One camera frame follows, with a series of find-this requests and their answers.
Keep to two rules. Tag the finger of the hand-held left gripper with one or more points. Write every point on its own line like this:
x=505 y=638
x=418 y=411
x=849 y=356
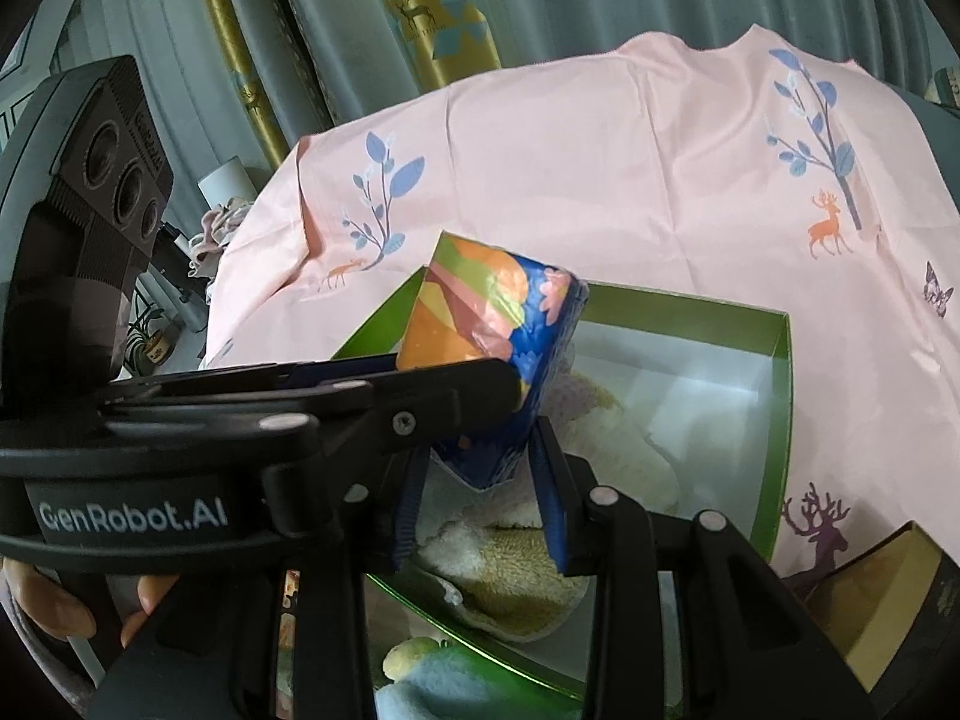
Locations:
x=450 y=397
x=337 y=369

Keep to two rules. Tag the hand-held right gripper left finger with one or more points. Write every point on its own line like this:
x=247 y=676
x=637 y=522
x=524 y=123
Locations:
x=405 y=517

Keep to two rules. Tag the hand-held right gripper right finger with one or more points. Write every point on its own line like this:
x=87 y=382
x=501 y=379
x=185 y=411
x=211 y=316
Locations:
x=551 y=502

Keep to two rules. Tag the white and tan towel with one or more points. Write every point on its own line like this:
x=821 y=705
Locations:
x=510 y=592

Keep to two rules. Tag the blue colourful tissue pack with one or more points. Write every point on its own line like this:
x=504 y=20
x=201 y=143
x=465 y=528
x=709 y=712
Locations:
x=480 y=300

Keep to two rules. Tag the light blue plush toy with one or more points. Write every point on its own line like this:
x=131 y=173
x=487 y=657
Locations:
x=450 y=690

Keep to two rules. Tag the green cardboard box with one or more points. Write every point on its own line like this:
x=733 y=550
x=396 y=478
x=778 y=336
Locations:
x=780 y=427

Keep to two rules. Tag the person's left hand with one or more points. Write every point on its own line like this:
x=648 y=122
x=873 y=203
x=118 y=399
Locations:
x=45 y=607

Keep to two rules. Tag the pile of clothes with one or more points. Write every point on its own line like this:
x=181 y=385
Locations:
x=221 y=232

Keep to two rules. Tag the white lampshade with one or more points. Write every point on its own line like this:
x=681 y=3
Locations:
x=225 y=180

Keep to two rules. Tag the pink printed bedsheet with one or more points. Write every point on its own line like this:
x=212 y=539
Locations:
x=600 y=165

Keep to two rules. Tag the gold patterned curtain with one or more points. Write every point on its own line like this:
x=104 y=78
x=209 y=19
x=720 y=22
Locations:
x=427 y=15

